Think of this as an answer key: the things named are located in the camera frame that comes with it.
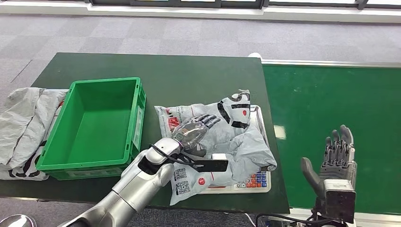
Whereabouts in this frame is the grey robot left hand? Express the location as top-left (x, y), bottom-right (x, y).
top-left (171, 113), bottom-right (221, 157)

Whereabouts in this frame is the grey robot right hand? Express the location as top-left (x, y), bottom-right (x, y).
top-left (300, 124), bottom-right (358, 201)

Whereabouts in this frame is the grey courier parcel with red print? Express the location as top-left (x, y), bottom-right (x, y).
top-left (154, 89), bottom-right (278, 207)

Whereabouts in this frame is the steel scale pan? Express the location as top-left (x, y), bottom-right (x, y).
top-left (249, 105), bottom-right (270, 148)

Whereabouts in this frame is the white electronic weighing scale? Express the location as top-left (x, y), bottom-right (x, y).
top-left (197, 105), bottom-right (272, 195)

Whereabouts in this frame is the green plastic crate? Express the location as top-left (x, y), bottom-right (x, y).
top-left (36, 77), bottom-right (147, 182)

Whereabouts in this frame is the crumpled grey courier bag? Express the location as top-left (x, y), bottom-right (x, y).
top-left (0, 87), bottom-right (69, 182)

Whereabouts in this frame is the shiny silver dome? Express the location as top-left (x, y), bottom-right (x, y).
top-left (0, 214), bottom-right (37, 227)

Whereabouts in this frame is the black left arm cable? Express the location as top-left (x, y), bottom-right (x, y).
top-left (149, 144), bottom-right (196, 166)

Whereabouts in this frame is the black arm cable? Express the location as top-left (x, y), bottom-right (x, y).
top-left (149, 144), bottom-right (196, 166)
top-left (255, 213), bottom-right (330, 227)

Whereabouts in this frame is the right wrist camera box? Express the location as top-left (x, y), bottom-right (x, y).
top-left (323, 179), bottom-right (357, 225)

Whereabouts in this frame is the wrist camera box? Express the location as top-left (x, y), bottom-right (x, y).
top-left (323, 179), bottom-right (357, 225)
top-left (192, 153), bottom-right (229, 174)

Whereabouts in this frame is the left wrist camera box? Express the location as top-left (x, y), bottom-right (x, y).
top-left (192, 153), bottom-right (229, 174)

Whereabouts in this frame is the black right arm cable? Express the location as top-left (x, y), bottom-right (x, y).
top-left (255, 213), bottom-right (330, 227)

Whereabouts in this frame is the white cable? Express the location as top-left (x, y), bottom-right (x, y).
top-left (244, 213), bottom-right (258, 227)

